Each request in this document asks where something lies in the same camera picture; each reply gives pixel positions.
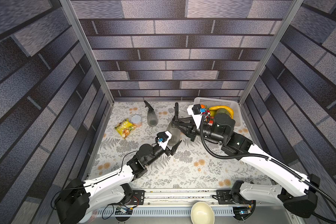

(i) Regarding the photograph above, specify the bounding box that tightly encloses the grey spray bottle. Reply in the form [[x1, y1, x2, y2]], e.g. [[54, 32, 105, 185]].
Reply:
[[147, 111, 158, 127], [167, 120, 181, 147]]

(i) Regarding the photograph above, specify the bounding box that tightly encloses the black spray nozzle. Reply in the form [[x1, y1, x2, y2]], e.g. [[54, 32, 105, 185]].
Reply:
[[144, 100, 154, 113], [173, 102, 179, 122]]

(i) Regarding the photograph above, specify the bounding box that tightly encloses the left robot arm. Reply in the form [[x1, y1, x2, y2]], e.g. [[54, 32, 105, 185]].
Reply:
[[54, 142, 179, 224]]

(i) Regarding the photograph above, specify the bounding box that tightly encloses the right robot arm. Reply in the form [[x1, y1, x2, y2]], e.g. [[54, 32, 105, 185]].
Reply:
[[171, 110, 320, 218]]

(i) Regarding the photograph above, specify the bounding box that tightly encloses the yellow banana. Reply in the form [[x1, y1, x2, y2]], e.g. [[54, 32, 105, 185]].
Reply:
[[209, 105, 234, 119]]

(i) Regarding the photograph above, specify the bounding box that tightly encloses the white plastic basket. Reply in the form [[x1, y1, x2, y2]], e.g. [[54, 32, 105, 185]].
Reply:
[[194, 97, 243, 128]]

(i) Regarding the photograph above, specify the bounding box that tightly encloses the pink tin can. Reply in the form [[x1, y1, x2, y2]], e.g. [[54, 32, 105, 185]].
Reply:
[[131, 115, 142, 127]]

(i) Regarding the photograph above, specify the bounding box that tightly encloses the yellow snack packet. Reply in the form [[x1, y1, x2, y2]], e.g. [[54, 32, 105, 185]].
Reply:
[[114, 118, 136, 139]]

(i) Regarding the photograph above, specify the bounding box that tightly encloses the cream bowl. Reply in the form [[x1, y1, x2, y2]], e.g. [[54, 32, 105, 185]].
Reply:
[[190, 202, 215, 224]]

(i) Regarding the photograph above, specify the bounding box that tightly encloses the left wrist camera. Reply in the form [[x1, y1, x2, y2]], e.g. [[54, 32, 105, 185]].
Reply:
[[155, 131, 172, 150]]

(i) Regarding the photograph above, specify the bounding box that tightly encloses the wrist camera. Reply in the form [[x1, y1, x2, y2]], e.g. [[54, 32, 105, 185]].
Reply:
[[155, 131, 172, 150], [187, 104, 210, 128]]

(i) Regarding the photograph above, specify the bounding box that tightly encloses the black corrugated cable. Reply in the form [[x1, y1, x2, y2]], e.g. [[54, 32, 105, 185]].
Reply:
[[199, 113, 336, 224]]

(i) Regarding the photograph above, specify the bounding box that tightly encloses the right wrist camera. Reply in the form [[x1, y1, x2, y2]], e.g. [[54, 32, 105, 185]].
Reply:
[[187, 104, 210, 128]]

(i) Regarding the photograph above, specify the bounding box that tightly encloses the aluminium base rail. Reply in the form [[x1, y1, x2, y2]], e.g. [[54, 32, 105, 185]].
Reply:
[[69, 188, 295, 208]]

